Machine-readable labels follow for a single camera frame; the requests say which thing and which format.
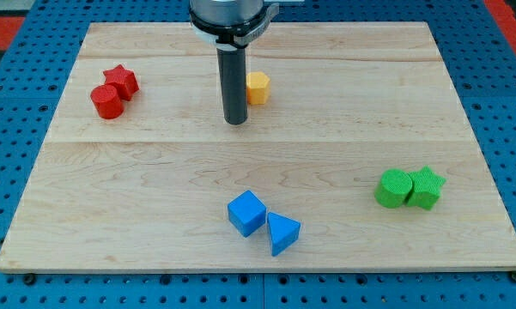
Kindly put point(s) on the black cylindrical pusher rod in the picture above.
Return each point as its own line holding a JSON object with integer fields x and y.
{"x": 232, "y": 71}

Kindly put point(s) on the red star block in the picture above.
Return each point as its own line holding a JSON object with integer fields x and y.
{"x": 123, "y": 80}

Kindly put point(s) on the green star block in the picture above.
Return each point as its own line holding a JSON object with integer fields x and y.
{"x": 426, "y": 189}

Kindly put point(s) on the yellow hexagon block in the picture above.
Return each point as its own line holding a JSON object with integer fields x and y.
{"x": 257, "y": 88}

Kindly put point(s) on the red cylinder block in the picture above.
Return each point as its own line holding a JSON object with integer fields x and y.
{"x": 107, "y": 101}

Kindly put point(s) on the blue cube block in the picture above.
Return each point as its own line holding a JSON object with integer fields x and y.
{"x": 247, "y": 213}

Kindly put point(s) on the wooden board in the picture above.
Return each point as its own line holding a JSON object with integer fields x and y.
{"x": 147, "y": 192}

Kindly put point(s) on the blue triangle block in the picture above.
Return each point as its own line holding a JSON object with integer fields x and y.
{"x": 283, "y": 231}

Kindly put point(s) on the green cylinder block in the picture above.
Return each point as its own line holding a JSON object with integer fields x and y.
{"x": 393, "y": 188}

